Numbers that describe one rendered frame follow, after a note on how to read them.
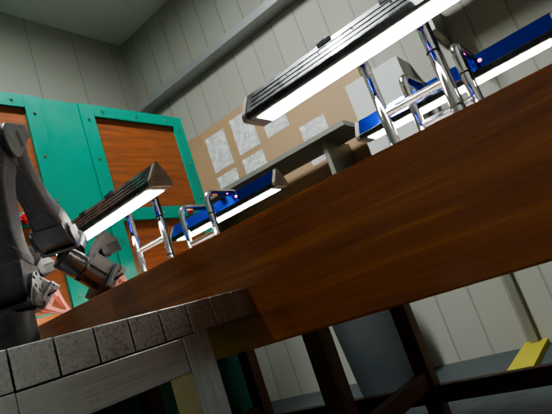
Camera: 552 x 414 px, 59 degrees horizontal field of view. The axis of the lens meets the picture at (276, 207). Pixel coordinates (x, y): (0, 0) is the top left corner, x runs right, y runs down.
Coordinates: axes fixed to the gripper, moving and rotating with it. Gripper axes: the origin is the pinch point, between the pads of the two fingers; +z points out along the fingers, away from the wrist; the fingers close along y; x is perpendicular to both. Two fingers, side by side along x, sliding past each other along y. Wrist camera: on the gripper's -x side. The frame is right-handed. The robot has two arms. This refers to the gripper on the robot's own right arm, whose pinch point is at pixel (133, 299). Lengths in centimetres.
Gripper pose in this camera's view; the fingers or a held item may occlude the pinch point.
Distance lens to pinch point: 123.6
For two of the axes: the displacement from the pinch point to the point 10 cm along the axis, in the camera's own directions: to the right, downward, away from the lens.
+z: 6.6, 5.8, 4.8
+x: -1.4, 7.3, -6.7
